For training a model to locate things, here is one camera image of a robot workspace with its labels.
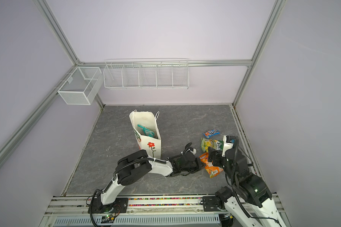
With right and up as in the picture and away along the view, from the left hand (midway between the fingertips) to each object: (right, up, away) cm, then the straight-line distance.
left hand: (208, 168), depth 84 cm
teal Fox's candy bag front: (-37, +22, +3) cm, 43 cm away
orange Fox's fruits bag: (+2, -1, -1) cm, 3 cm away
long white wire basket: (-40, +62, +14) cm, 75 cm away
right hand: (+1, +15, -16) cm, 22 cm away
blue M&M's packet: (+4, +19, +16) cm, 25 cm away
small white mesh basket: (-85, +52, +15) cm, 101 cm away
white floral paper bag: (-40, +24, +9) cm, 47 cm away
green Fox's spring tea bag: (+1, +13, +10) cm, 16 cm away
